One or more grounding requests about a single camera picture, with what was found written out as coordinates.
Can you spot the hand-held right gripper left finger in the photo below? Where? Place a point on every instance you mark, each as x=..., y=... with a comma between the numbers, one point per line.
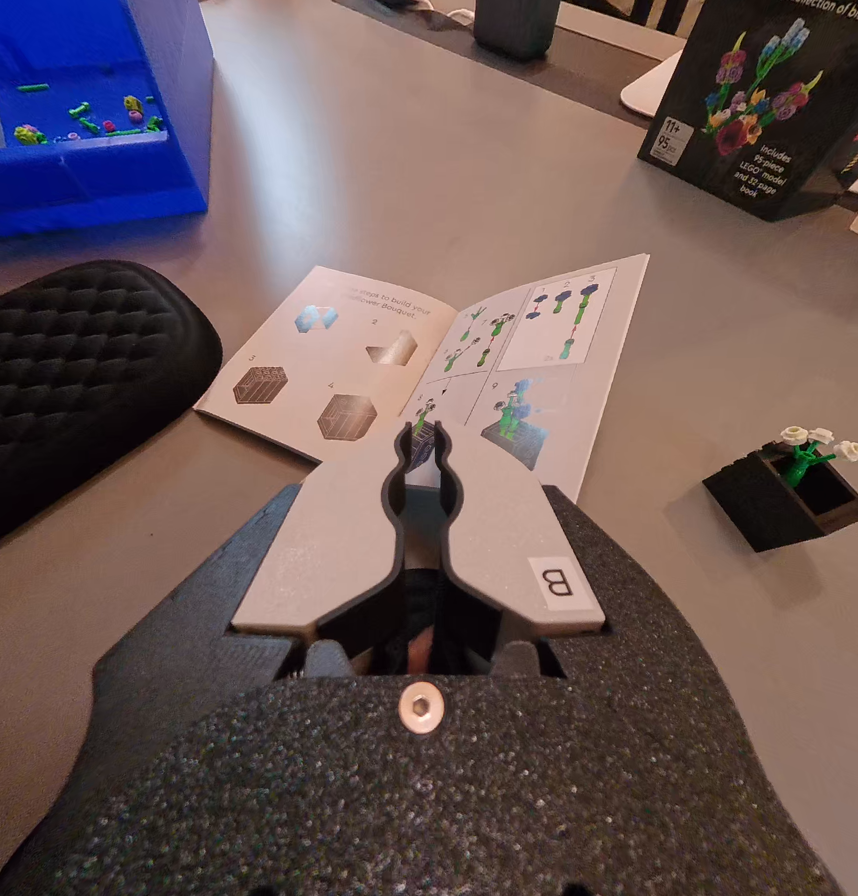
x=324, y=546

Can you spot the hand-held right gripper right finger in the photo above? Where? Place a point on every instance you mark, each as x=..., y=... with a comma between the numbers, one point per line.
x=513, y=546

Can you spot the blue storage bin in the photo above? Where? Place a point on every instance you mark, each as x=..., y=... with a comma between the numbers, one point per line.
x=184, y=105

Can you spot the pile of small toy bricks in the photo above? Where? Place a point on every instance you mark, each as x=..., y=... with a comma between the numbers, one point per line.
x=28, y=134

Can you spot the black flower set box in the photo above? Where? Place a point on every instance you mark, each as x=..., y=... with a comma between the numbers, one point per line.
x=751, y=161

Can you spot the white instruction booklet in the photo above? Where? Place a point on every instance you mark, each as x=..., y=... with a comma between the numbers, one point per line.
x=373, y=315

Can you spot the black brick pot white flowers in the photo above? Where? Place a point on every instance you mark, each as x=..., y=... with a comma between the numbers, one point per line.
x=758, y=504

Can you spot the dark grey rounded container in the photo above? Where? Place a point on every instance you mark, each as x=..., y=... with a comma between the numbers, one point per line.
x=516, y=28

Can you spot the black chair back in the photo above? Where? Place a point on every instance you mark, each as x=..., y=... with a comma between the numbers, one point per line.
x=670, y=14

